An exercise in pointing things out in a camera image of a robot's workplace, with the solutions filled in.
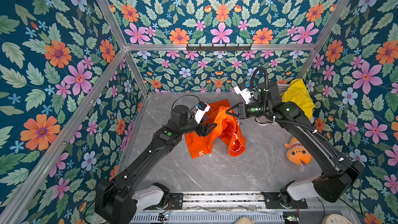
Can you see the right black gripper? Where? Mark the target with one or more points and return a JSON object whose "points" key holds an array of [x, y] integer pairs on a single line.
{"points": [[242, 111]]}

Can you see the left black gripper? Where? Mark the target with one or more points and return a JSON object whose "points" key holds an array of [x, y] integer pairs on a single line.
{"points": [[201, 131]]}

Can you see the orange shorts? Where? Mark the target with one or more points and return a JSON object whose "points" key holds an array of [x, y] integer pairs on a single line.
{"points": [[227, 129]]}

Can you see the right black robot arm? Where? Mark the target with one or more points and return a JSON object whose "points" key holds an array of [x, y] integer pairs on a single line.
{"points": [[338, 172]]}

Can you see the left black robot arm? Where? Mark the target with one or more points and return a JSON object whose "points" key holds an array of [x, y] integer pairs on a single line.
{"points": [[118, 199]]}

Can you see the yellow shorts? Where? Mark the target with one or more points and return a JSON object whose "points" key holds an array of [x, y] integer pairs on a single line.
{"points": [[298, 98]]}

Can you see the white plastic basket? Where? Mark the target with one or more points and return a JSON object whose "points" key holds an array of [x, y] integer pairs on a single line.
{"points": [[281, 87]]}

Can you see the orange fish plush toy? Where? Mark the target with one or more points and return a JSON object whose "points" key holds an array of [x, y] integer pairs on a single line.
{"points": [[298, 154]]}

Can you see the beige round object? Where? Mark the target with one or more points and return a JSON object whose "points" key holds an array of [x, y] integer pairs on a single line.
{"points": [[244, 220]]}

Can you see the white round device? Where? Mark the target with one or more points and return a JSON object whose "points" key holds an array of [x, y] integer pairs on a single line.
{"points": [[335, 219]]}

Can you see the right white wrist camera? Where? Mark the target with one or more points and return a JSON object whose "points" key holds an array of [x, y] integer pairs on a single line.
{"points": [[244, 92]]}

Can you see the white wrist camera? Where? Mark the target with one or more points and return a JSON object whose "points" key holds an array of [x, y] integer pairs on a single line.
{"points": [[244, 92], [201, 109]]}

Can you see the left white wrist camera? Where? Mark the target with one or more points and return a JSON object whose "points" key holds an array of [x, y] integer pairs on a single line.
{"points": [[201, 109]]}

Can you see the black hook rail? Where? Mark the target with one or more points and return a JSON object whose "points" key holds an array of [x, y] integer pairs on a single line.
{"points": [[219, 47]]}

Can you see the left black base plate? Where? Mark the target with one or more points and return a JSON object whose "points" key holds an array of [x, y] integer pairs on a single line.
{"points": [[169, 201]]}

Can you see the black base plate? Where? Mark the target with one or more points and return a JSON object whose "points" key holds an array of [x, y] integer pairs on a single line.
{"points": [[277, 200], [169, 201]]}

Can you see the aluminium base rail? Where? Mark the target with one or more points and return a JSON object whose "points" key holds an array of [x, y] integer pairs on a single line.
{"points": [[226, 207]]}

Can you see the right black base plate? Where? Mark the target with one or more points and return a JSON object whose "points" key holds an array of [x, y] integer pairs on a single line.
{"points": [[277, 200]]}

